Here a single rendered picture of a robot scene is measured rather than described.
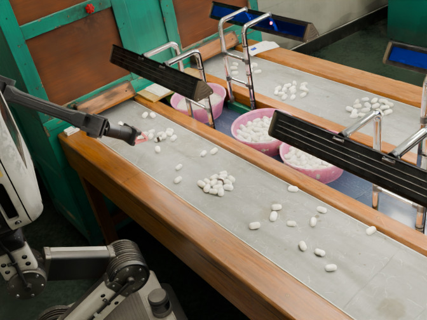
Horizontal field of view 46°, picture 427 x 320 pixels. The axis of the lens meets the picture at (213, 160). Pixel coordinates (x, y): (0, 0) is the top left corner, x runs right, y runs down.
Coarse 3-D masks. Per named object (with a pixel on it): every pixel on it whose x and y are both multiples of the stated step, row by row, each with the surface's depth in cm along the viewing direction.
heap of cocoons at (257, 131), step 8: (256, 120) 215; (264, 120) 213; (240, 128) 212; (248, 128) 210; (256, 128) 209; (264, 128) 209; (240, 136) 206; (248, 136) 205; (256, 136) 205; (264, 136) 203
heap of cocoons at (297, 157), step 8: (288, 152) 193; (296, 152) 192; (304, 152) 189; (288, 160) 187; (296, 160) 189; (304, 160) 185; (312, 160) 185; (320, 160) 184; (312, 168) 182; (320, 168) 180
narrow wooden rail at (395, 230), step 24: (192, 120) 219; (216, 144) 204; (240, 144) 197; (264, 168) 184; (288, 168) 179; (312, 192) 168; (336, 192) 165; (360, 216) 154; (384, 216) 152; (408, 240) 143
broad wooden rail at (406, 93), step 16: (240, 48) 275; (288, 64) 250; (304, 64) 245; (320, 64) 242; (336, 64) 240; (336, 80) 230; (352, 80) 224; (368, 80) 222; (384, 80) 219; (384, 96) 212; (400, 96) 207; (416, 96) 205
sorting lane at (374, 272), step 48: (144, 144) 214; (192, 144) 208; (192, 192) 181; (240, 192) 177; (288, 192) 172; (288, 240) 154; (336, 240) 151; (384, 240) 148; (336, 288) 136; (384, 288) 134
